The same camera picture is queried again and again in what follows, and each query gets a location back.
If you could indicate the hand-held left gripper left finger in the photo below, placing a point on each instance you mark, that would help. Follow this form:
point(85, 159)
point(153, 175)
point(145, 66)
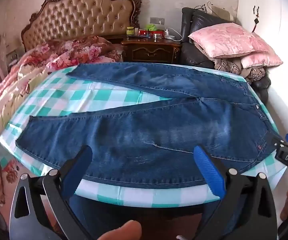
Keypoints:
point(82, 162)

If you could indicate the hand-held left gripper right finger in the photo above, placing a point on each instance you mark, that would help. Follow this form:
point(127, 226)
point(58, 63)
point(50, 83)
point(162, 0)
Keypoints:
point(207, 170)

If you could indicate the blue denim pants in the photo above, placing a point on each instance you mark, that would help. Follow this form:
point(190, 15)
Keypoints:
point(139, 135)

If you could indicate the person's left hand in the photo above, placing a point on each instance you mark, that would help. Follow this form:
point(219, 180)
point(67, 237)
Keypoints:
point(120, 231)

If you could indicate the green white checked tablecloth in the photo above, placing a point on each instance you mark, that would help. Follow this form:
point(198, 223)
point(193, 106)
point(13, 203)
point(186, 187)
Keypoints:
point(96, 95)

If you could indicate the small pink pillow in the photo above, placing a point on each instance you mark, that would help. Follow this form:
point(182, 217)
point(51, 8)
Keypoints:
point(261, 60)

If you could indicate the plaid blanket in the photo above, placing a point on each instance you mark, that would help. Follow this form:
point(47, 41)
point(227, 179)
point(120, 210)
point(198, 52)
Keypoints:
point(228, 66)

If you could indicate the floral quilt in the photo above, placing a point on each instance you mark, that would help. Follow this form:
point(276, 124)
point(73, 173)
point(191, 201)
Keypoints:
point(21, 77)

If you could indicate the white wardrobe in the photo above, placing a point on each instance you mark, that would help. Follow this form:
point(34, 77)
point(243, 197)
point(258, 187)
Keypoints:
point(281, 30)

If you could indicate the large pink pillow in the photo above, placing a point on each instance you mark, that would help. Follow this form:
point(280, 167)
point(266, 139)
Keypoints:
point(230, 40)

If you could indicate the black leather armchair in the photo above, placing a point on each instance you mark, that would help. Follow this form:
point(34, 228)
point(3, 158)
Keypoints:
point(193, 53)

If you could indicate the dark wooden nightstand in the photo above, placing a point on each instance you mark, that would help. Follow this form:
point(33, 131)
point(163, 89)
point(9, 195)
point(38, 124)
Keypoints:
point(149, 51)

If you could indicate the green-lidded jar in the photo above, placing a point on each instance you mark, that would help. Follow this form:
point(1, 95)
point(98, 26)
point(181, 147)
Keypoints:
point(130, 30)

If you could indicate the round metal tin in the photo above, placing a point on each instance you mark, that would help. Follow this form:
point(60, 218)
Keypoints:
point(157, 37)

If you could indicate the red box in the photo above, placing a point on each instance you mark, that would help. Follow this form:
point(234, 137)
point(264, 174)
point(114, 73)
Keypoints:
point(150, 32)

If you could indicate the tufted carved wooden headboard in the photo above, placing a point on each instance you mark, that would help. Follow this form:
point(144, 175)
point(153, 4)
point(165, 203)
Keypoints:
point(84, 15)

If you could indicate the green plastic bag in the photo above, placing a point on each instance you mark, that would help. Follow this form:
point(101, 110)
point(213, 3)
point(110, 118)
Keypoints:
point(150, 26)

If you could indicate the grey wall box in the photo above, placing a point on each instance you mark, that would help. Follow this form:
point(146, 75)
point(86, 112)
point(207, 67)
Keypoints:
point(12, 57)

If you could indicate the grey wall socket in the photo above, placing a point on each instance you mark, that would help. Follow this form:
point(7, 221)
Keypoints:
point(157, 21)

